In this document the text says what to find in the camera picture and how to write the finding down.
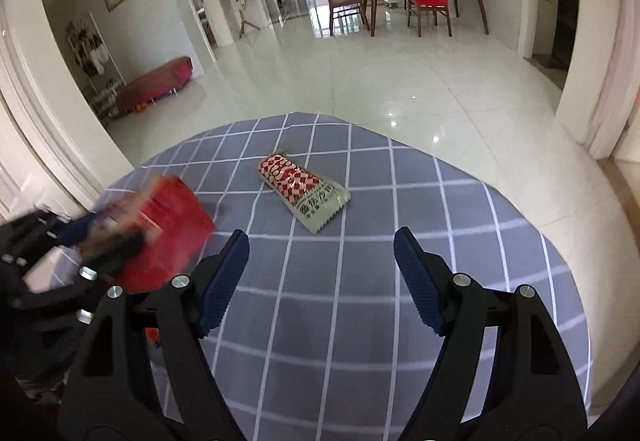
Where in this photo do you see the grey checked tablecloth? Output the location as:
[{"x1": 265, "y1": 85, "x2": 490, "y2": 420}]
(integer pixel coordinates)
[{"x1": 87, "y1": 111, "x2": 593, "y2": 441}]

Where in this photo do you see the red printed paper bag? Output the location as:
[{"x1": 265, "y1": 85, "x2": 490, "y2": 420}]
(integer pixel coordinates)
[{"x1": 82, "y1": 175, "x2": 217, "y2": 348}]

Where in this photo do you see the wooden chair with cushion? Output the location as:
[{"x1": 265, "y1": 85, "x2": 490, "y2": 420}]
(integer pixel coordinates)
[{"x1": 320, "y1": 0, "x2": 371, "y2": 38}]

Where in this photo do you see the maroon bench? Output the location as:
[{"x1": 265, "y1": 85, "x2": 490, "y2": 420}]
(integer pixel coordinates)
[{"x1": 115, "y1": 56, "x2": 193, "y2": 114}]

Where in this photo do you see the wooden dining chair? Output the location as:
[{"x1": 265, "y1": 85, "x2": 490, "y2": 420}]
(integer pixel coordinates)
[{"x1": 405, "y1": 0, "x2": 453, "y2": 38}]

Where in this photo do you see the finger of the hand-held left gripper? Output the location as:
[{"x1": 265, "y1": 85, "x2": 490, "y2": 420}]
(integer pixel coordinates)
[
  {"x1": 0, "y1": 230, "x2": 150, "y2": 397},
  {"x1": 0, "y1": 212, "x2": 115, "y2": 272}
]

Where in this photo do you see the white cabinet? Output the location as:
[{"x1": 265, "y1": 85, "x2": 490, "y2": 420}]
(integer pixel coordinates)
[{"x1": 537, "y1": 0, "x2": 560, "y2": 57}]

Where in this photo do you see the white shoe rack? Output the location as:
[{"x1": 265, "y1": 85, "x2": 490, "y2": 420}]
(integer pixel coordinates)
[{"x1": 66, "y1": 12, "x2": 124, "y2": 119}]

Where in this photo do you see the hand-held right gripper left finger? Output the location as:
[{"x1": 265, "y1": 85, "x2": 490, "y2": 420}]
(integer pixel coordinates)
[{"x1": 57, "y1": 228, "x2": 251, "y2": 441}]

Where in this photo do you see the red white checked sauce packet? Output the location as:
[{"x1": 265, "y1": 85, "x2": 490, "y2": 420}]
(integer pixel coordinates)
[{"x1": 258, "y1": 152, "x2": 351, "y2": 235}]

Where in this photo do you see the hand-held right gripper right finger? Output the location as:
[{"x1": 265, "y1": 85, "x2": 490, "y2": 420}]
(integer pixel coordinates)
[{"x1": 393, "y1": 227, "x2": 588, "y2": 441}]

